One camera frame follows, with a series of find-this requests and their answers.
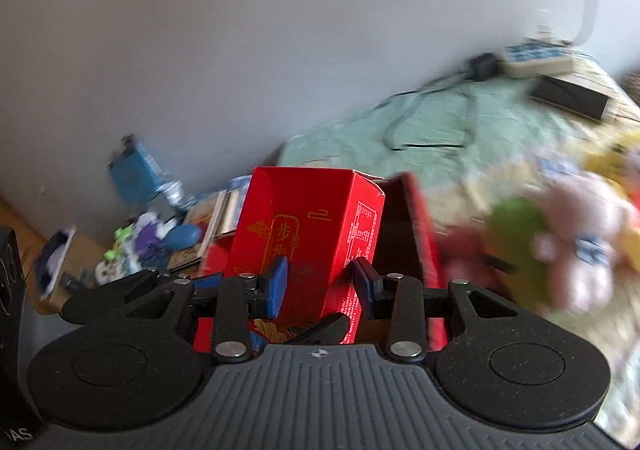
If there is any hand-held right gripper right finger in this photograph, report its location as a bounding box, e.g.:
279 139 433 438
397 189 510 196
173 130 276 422
350 258 551 362

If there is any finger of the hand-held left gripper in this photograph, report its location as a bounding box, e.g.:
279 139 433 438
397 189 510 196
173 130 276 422
60 269 224 326
287 312 351 346

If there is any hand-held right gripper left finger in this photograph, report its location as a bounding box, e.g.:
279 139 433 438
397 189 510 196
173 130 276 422
92 255 290 364

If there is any large red cardboard box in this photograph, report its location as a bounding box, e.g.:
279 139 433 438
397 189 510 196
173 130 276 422
192 172 448 351

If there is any red carton with gold print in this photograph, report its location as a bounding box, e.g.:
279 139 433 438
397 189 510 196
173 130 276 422
224 166 387 346

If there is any white green toy figure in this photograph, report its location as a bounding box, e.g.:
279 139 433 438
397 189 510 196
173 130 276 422
95 225 136 281

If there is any purple toy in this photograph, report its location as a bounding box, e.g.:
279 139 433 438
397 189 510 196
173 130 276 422
132 222 166 256

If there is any thin white book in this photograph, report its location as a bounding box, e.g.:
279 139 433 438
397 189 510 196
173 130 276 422
220 190 243 236

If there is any blue oval case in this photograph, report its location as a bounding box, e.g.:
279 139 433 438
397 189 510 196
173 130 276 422
162 224 203 250

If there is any stack of books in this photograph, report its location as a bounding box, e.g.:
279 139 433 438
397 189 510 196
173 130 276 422
182 190 232 237

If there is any blue patterned packet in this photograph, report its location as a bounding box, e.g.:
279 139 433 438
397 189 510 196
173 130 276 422
227 175 253 211

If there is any clear plastic bag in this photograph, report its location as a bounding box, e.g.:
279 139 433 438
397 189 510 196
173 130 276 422
160 180 192 211

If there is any blue gift bag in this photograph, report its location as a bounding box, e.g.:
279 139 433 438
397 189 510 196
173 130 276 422
107 134 166 203

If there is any green plush toy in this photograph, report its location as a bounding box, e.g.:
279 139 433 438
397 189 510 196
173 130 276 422
482 197 556 311

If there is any pink rabbit plush toy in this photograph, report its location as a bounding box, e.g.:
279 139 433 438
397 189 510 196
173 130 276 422
532 175 631 316

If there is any black power adapter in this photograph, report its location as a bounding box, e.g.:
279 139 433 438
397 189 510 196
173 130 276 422
467 52 501 81

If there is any yellow tiger plush toy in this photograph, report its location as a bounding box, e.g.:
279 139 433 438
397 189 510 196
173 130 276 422
585 132 640 271

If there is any black smartphone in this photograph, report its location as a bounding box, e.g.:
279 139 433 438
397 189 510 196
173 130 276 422
529 75 615 122

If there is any white power strip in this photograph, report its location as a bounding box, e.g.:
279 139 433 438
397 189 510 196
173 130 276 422
502 41 576 79

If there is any black charger cable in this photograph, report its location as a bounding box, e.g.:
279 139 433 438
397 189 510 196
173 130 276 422
382 70 476 152

